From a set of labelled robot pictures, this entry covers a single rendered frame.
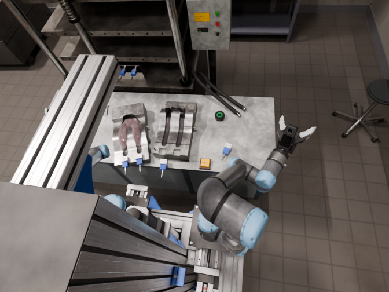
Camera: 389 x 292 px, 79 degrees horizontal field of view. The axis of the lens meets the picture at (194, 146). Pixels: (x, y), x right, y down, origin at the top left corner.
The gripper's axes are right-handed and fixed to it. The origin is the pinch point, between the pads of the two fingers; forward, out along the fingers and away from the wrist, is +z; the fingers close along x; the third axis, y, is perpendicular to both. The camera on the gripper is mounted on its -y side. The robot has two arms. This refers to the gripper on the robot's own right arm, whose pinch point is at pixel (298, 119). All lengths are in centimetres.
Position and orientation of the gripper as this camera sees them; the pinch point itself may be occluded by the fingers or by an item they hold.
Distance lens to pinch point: 116.6
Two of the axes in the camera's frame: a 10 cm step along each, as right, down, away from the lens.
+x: 8.0, 3.9, -4.6
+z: 5.7, -7.5, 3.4
